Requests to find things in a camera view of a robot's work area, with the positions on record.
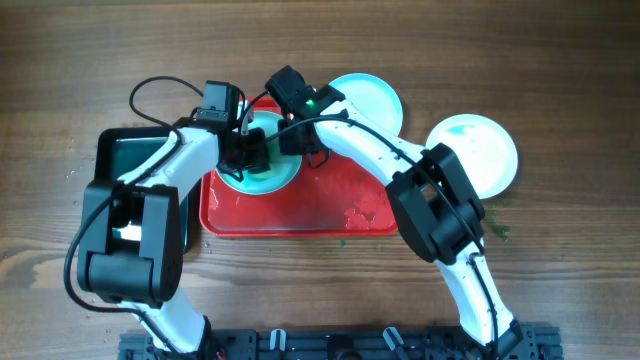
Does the mint plate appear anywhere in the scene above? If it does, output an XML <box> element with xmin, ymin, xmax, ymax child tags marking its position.
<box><xmin>217</xmin><ymin>110</ymin><xmax>302</xmax><ymax>195</ymax></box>
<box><xmin>329</xmin><ymin>73</ymin><xmax>404</xmax><ymax>136</ymax></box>

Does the white plate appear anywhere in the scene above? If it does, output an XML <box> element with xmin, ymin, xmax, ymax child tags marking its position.
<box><xmin>425</xmin><ymin>114</ymin><xmax>519</xmax><ymax>199</ymax></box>

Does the green scrub sponge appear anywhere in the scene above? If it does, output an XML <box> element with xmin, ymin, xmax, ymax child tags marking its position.
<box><xmin>244</xmin><ymin>159</ymin><xmax>271</xmax><ymax>175</ymax></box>

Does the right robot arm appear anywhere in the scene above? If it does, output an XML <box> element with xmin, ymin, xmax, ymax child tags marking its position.
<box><xmin>265</xmin><ymin>66</ymin><xmax>522</xmax><ymax>359</ymax></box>

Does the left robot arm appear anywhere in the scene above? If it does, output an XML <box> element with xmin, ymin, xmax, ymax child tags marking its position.
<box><xmin>63</xmin><ymin>81</ymin><xmax>248</xmax><ymax>359</ymax></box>

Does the red plastic tray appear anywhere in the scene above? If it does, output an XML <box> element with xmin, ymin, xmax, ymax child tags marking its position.
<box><xmin>199</xmin><ymin>96</ymin><xmax>401</xmax><ymax>238</ymax></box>

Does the black water tray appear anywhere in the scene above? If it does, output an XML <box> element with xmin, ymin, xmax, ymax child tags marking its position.
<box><xmin>94</xmin><ymin>127</ymin><xmax>201</xmax><ymax>253</ymax></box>

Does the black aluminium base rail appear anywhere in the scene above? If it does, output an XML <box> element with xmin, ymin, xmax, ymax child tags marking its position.
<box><xmin>117</xmin><ymin>325</ymin><xmax>564</xmax><ymax>360</ymax></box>

